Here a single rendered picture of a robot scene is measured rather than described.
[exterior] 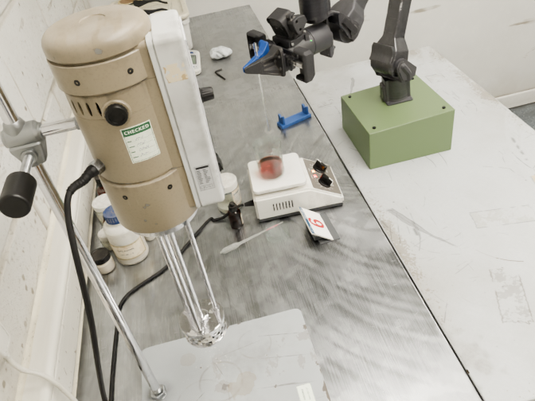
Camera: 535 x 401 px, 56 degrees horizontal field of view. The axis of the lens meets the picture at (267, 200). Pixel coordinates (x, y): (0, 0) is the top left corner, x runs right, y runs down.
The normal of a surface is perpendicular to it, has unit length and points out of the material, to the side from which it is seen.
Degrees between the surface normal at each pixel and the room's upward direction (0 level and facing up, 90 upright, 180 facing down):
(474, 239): 0
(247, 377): 0
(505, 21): 90
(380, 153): 90
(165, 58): 90
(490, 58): 90
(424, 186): 0
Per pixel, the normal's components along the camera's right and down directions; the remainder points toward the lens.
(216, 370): -0.14, -0.76
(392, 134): 0.21, 0.60
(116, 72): 0.41, 0.54
